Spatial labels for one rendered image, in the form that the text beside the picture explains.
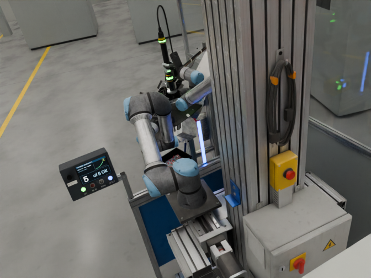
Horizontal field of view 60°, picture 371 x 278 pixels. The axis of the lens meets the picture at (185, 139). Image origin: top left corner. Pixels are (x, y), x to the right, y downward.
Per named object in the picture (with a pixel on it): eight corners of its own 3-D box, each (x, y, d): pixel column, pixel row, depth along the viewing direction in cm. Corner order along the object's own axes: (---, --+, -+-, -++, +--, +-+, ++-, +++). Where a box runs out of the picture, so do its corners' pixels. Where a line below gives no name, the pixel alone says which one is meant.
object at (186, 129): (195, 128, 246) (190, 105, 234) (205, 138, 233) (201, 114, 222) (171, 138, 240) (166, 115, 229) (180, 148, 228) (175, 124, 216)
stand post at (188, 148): (200, 199, 307) (185, 118, 256) (205, 204, 300) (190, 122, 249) (196, 201, 305) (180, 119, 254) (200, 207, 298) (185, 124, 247)
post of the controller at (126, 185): (132, 194, 199) (124, 171, 188) (134, 198, 197) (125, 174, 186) (128, 197, 198) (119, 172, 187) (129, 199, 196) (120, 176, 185)
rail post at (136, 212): (160, 274, 248) (136, 203, 204) (163, 278, 245) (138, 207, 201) (155, 277, 247) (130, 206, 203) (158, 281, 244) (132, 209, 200)
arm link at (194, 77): (195, 88, 185) (193, 75, 181) (184, 83, 193) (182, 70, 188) (206, 83, 189) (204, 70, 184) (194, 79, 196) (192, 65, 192)
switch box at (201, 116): (213, 130, 287) (211, 109, 275) (219, 134, 280) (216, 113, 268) (199, 137, 283) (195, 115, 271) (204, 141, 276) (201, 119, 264)
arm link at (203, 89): (243, 78, 150) (182, 116, 186) (252, 68, 157) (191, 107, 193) (228, 57, 148) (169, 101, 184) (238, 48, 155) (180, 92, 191)
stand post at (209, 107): (221, 189, 313) (206, 81, 249) (226, 194, 306) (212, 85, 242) (217, 191, 312) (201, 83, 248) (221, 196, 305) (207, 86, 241)
